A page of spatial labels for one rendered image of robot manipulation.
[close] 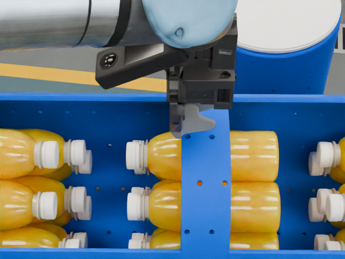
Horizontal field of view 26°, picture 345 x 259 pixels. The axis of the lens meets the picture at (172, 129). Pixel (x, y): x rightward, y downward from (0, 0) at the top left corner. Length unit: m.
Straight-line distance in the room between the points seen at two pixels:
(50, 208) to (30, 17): 0.57
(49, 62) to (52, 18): 2.30
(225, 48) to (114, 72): 0.13
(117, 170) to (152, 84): 1.48
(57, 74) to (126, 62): 1.90
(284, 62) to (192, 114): 0.50
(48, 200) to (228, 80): 0.33
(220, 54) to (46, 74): 1.95
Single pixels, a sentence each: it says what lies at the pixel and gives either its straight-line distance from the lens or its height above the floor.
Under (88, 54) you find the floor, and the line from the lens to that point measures 2.84.
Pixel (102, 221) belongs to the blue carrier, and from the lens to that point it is 1.25.
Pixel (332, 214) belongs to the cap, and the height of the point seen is 1.13.
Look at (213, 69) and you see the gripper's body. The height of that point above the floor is 1.37.
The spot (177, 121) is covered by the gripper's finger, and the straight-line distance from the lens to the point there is 0.92.
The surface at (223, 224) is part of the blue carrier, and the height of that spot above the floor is 1.18.
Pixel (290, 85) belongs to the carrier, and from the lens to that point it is 1.47.
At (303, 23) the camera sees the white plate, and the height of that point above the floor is 1.04.
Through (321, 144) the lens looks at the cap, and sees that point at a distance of 1.15.
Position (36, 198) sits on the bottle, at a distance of 1.07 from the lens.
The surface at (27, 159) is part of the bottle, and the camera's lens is 1.06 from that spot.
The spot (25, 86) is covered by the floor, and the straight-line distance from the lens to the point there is 2.76.
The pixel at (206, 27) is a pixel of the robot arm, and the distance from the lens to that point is 0.57.
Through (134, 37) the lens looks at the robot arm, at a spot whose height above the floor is 1.62.
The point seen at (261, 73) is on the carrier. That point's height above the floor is 0.98.
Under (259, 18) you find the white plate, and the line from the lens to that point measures 1.45.
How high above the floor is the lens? 2.02
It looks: 52 degrees down
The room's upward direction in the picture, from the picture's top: straight up
